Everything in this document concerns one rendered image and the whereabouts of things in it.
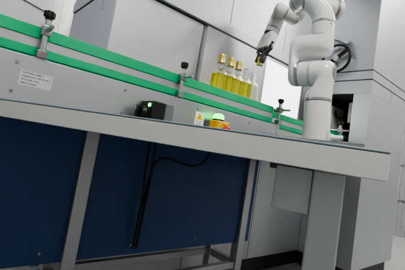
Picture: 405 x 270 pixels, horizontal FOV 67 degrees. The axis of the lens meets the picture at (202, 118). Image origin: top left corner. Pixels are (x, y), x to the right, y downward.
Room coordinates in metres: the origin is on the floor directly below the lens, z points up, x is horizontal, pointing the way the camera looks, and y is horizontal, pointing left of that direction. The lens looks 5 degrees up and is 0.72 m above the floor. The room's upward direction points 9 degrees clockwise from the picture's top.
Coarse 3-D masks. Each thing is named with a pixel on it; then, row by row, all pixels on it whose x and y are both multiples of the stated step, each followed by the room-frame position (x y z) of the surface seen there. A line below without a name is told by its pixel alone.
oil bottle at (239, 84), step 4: (236, 76) 1.45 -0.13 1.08; (240, 76) 1.46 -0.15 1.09; (236, 80) 1.44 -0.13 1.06; (240, 80) 1.46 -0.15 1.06; (236, 84) 1.44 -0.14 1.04; (240, 84) 1.46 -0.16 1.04; (236, 88) 1.45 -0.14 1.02; (240, 88) 1.46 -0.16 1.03; (236, 92) 1.45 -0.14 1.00; (240, 92) 1.47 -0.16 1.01
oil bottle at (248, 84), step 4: (244, 80) 1.48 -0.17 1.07; (248, 80) 1.49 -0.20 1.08; (244, 84) 1.48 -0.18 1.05; (248, 84) 1.49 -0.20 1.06; (244, 88) 1.48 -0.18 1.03; (248, 88) 1.50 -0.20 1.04; (244, 92) 1.48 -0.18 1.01; (248, 92) 1.50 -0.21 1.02; (244, 96) 1.48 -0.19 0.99; (248, 96) 1.50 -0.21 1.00
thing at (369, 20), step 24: (360, 0) 2.06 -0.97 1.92; (384, 0) 1.98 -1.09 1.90; (336, 24) 2.18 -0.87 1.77; (360, 24) 2.05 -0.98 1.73; (384, 24) 2.01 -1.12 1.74; (336, 48) 2.17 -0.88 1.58; (360, 48) 2.03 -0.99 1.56; (384, 48) 2.04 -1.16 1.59; (360, 72) 2.02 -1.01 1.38; (384, 72) 2.07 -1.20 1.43; (336, 96) 2.22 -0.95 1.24; (384, 96) 2.10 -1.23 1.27
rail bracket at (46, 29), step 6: (48, 12) 0.78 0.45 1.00; (54, 12) 0.79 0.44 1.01; (48, 18) 0.79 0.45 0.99; (54, 18) 0.80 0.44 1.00; (48, 24) 0.79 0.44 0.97; (42, 30) 0.78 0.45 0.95; (48, 30) 0.77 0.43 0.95; (42, 36) 0.79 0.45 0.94; (48, 36) 0.80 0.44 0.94; (42, 42) 0.79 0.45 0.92; (42, 48) 0.79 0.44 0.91; (36, 54) 0.78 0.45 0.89; (42, 54) 0.79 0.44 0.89; (48, 60) 0.81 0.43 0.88
